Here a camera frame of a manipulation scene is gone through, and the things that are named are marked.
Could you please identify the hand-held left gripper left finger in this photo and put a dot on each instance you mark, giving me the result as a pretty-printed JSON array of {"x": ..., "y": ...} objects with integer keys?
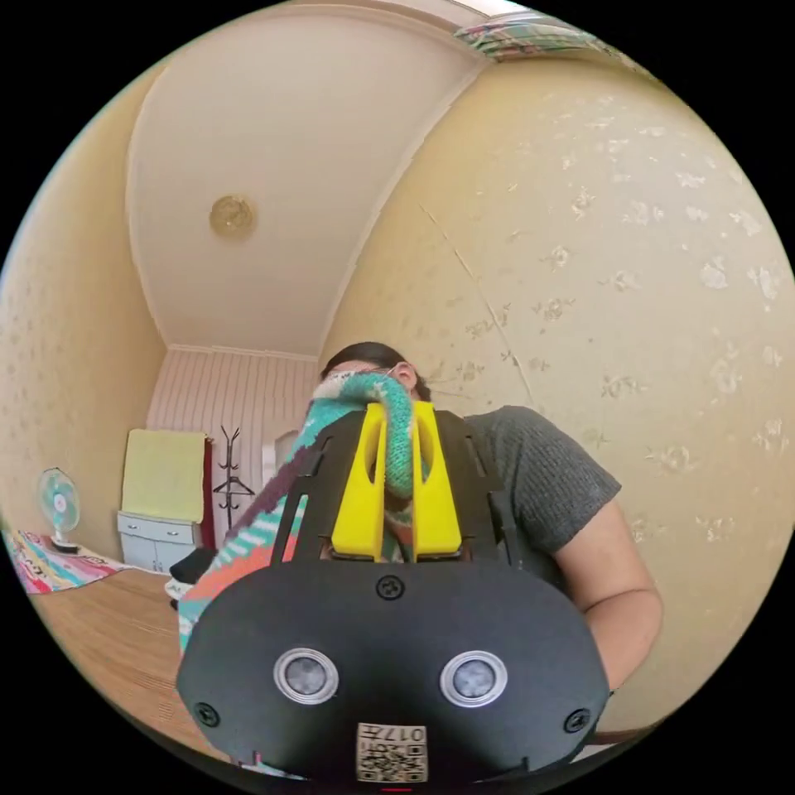
[{"x": 357, "y": 515}]

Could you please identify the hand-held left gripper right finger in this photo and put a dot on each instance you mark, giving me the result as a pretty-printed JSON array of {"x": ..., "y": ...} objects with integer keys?
[{"x": 438, "y": 522}]

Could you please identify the green patterned sweater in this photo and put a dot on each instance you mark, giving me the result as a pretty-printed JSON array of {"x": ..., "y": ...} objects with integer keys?
[{"x": 251, "y": 556}]

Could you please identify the person's left forearm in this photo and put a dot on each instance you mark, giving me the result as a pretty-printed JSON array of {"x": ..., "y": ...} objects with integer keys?
[{"x": 621, "y": 636}]

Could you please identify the person's body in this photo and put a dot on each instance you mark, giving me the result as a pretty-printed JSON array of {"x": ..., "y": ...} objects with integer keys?
[{"x": 537, "y": 466}]

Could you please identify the black coat stand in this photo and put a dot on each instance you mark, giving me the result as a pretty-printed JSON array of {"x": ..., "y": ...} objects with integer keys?
[{"x": 230, "y": 481}]

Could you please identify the white cupboard with yellow cloth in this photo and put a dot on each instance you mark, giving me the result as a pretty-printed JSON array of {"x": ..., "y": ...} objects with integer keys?
[{"x": 163, "y": 490}]

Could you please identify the bed with woven mat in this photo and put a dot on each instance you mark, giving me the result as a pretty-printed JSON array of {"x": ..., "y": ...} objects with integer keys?
[{"x": 105, "y": 627}]

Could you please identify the standing fan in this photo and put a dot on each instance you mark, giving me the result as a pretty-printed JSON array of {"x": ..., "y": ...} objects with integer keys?
[{"x": 59, "y": 504}]

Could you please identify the round ceiling lamp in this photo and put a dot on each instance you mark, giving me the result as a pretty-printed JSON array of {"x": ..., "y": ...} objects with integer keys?
[{"x": 233, "y": 215}]

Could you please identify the plaid curtain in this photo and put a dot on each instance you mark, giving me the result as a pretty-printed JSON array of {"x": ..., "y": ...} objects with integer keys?
[{"x": 528, "y": 34}]

